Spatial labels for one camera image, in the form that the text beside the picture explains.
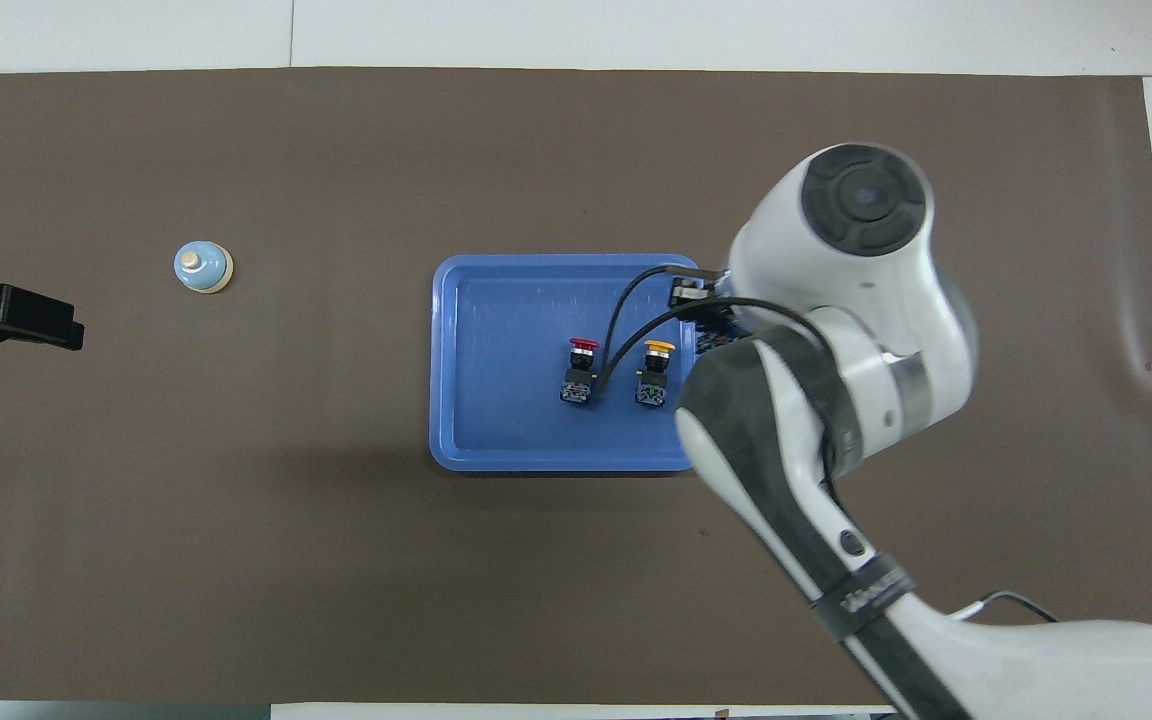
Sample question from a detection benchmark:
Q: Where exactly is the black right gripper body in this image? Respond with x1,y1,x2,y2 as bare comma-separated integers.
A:
671,275,752,358

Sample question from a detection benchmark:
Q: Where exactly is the yellow push button switch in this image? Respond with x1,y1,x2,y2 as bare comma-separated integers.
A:
634,338,678,409

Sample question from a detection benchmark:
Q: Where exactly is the red push button switch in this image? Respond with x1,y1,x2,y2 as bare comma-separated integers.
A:
559,337,601,406

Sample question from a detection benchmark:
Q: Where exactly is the light blue service bell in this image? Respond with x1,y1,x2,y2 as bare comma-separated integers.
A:
173,240,234,295

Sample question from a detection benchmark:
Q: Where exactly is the blue plastic tray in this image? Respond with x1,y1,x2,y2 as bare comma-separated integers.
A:
428,253,709,473

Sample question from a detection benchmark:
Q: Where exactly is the brown table mat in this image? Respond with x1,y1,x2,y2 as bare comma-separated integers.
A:
0,67,1152,706

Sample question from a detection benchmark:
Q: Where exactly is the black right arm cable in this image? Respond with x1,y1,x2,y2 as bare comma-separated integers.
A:
591,262,1062,626

